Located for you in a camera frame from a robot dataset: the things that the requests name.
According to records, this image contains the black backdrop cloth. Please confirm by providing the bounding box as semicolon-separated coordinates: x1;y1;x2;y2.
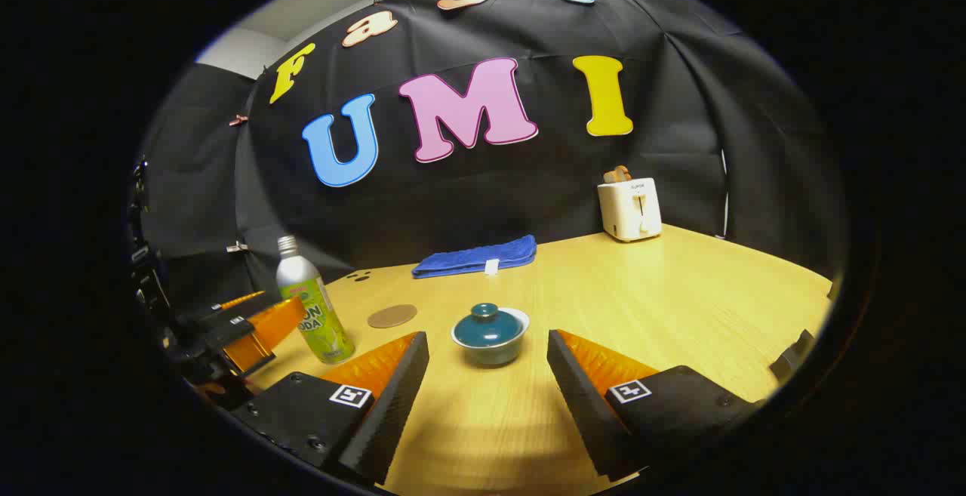
140;0;842;308

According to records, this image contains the blue folded towel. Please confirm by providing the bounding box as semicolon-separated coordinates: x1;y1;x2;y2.
411;235;538;279

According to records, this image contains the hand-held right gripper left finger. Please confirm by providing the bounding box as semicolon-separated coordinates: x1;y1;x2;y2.
230;330;431;485

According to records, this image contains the teal white teacup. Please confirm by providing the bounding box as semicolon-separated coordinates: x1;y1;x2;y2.
451;307;531;367

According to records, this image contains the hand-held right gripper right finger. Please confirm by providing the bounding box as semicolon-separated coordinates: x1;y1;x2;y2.
546;328;763;483

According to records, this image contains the white toaster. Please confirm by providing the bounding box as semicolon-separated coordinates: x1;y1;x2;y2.
597;177;663;242

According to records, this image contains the silver green water bottle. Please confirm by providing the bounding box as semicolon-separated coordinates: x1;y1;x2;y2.
275;236;356;365

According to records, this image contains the dark block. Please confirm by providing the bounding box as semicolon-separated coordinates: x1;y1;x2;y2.
770;328;817;382

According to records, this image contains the round brown coaster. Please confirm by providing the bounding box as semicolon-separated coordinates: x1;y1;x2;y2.
368;303;418;329

